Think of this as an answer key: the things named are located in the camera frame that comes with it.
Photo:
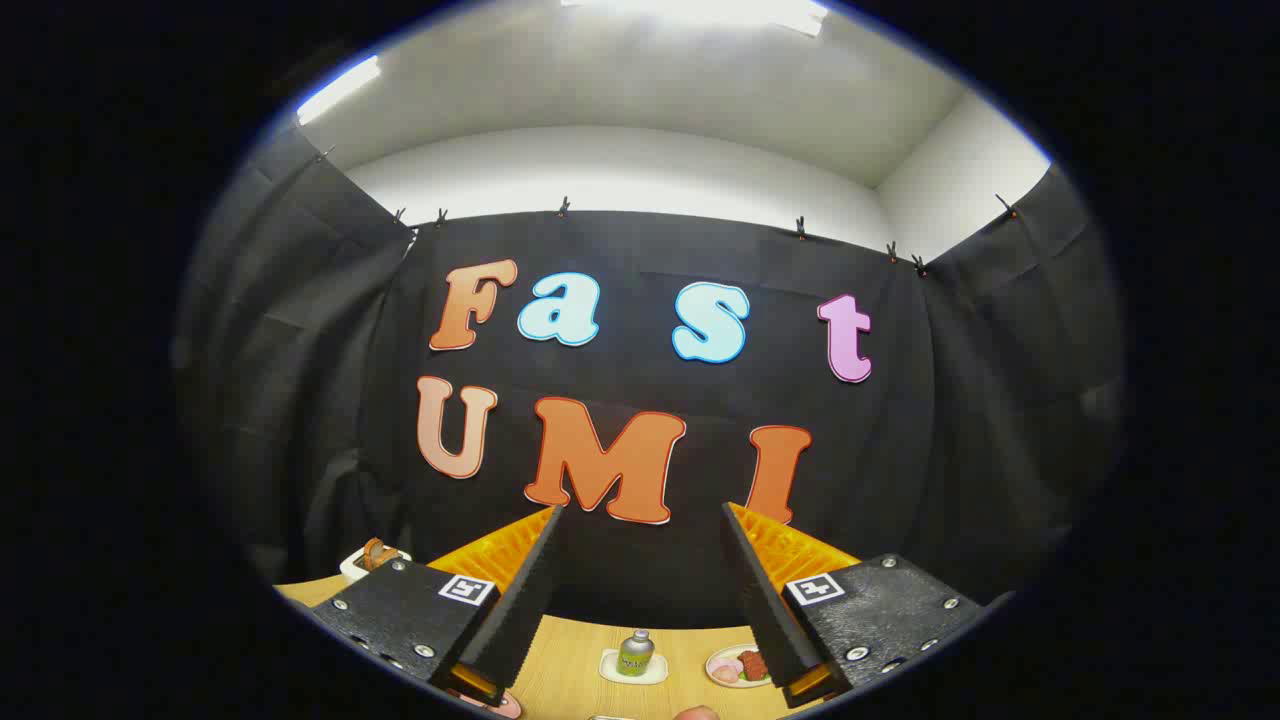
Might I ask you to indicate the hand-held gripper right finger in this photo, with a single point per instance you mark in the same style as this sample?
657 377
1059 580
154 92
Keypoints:
765 610

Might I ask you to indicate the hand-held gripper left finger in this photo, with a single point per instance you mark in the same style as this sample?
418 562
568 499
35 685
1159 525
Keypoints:
520 610

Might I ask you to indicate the brown meat piece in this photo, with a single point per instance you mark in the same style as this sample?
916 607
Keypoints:
753 665

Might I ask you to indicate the pink ham slices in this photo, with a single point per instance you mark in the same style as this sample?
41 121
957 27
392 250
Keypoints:
726 672

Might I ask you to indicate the white round food plate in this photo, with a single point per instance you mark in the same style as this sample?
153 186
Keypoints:
716 680

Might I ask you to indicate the pink round plate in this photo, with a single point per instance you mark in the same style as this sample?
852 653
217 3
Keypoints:
505 707

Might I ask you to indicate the white square coaster plate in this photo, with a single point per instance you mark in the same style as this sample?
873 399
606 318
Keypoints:
610 672

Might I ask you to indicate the silver green-label drink bottle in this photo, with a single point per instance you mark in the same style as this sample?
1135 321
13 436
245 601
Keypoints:
636 654

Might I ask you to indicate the brown toast slice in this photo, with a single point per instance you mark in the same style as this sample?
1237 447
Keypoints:
377 552

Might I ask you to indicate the white toaster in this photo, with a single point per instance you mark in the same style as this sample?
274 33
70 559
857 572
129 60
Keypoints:
352 567

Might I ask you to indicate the row of black cloth clips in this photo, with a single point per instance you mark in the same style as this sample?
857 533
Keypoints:
564 206

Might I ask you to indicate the long ceiling light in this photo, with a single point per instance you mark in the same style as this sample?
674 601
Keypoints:
340 88

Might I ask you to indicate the wide ceiling light panel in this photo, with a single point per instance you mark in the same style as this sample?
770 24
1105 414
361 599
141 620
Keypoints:
700 10

